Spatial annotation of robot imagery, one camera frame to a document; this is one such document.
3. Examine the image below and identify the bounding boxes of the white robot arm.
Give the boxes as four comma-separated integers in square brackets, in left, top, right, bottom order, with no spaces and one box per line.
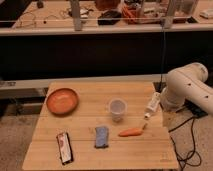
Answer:
[160,62,213,127]

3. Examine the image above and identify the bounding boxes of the white tube bottle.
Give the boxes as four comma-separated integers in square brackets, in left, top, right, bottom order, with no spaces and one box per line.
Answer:
[144,92,160,119]

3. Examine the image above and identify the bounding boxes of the black power box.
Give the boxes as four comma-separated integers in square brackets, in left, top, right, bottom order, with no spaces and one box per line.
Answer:
[185,101,207,118]

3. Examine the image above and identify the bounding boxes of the orange toy carrot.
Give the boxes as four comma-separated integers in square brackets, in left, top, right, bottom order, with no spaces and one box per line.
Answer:
[118,124,147,137]

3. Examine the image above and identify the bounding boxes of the orange bowl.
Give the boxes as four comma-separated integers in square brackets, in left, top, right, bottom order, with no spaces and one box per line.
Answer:
[46,88,79,116]

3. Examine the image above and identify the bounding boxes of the orange tool on bench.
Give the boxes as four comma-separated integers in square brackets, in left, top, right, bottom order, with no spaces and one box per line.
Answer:
[122,6,138,24]

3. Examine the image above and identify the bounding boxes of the black object on bench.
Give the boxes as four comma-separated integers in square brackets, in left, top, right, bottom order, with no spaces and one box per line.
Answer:
[98,10,121,25]

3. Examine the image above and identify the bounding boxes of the black hanging cable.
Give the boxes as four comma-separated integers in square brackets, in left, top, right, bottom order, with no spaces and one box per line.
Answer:
[156,24,168,93]

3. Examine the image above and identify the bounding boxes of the black floor cable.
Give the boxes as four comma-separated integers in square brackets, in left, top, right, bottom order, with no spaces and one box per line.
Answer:
[168,114,203,171]

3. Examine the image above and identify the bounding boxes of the grey metal post right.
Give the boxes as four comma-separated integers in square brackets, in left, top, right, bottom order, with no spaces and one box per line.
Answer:
[163,0,177,29]

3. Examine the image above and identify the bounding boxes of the grey metal post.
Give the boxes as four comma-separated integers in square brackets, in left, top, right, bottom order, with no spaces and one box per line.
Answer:
[163,0,177,29]
[69,0,82,31]

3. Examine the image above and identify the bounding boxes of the grey metal post left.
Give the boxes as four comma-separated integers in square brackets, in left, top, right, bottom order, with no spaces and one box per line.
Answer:
[69,0,82,31]

